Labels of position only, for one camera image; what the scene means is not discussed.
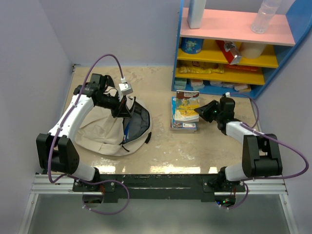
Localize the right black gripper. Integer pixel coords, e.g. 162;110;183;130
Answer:
195;100;222;123

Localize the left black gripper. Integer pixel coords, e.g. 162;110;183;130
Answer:
97;91;132;118

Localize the blue glossy comic book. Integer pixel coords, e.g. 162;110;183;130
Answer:
123;122;130;143

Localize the yellow picture book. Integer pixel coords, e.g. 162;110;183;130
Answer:
173;90;200;123

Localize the beige student backpack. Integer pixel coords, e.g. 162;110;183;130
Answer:
74;74;153;157

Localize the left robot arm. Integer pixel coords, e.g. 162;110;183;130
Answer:
36;74;133;191

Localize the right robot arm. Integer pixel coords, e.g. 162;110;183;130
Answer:
195;96;283;192

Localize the yellow snack bag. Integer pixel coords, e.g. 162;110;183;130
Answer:
178;60;225;75

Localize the colourful box under book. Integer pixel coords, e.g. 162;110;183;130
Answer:
171;121;197;133

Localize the light blue activity book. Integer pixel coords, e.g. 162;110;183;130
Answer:
171;97;176;122

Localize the pastel sponges row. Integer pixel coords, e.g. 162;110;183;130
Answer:
174;78;251;92

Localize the orange red packet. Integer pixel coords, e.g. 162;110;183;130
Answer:
224;64;259;72

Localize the blue shelf unit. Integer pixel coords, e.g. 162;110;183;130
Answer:
172;0;312;98

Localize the red snack packet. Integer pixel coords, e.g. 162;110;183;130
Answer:
216;40;242;64

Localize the blue tin can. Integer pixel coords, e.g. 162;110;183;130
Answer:
180;37;204;54

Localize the white bowl cup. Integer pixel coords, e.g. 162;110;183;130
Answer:
239;42;267;59

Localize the clear plastic bottle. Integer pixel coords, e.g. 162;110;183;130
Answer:
251;0;282;34

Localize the white bottle on shelf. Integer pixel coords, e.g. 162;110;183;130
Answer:
187;0;206;29

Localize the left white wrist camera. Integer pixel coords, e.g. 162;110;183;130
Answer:
119;83;133;96

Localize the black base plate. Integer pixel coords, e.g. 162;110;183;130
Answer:
73;174;245;203

